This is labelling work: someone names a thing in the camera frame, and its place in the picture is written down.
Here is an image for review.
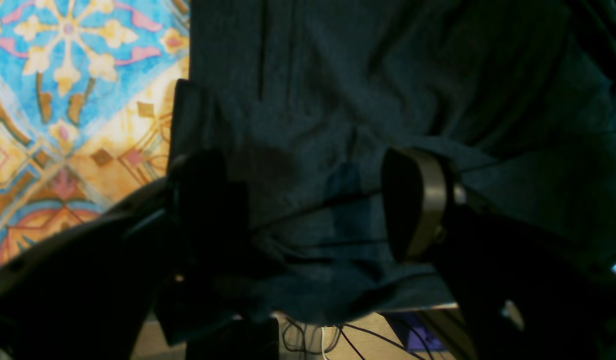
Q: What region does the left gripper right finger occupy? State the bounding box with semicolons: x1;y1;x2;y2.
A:
381;148;616;360

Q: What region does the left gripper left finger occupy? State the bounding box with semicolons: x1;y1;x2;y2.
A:
0;149;230;360

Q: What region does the black t-shirt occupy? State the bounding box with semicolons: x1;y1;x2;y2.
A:
153;0;616;346

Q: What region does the patterned tablecloth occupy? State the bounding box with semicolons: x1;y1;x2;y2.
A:
0;0;192;267

